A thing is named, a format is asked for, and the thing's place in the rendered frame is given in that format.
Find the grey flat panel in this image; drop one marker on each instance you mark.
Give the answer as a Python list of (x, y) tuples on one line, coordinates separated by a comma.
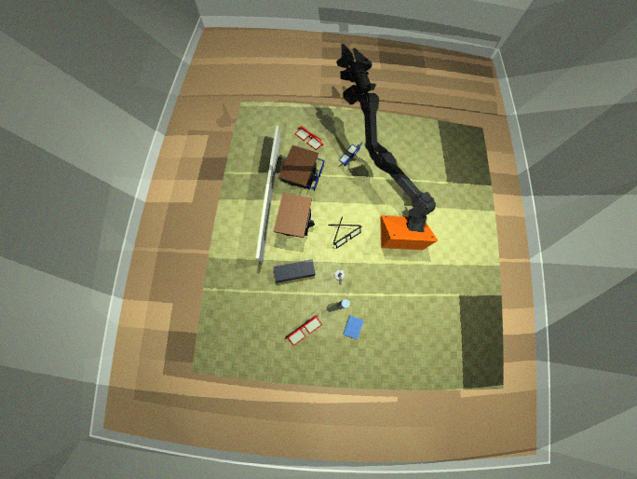
[(268, 196)]

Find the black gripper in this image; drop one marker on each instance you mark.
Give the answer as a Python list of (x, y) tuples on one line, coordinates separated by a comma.
[(357, 68)]

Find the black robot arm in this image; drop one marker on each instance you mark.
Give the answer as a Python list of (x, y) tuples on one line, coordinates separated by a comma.
[(423, 203)]

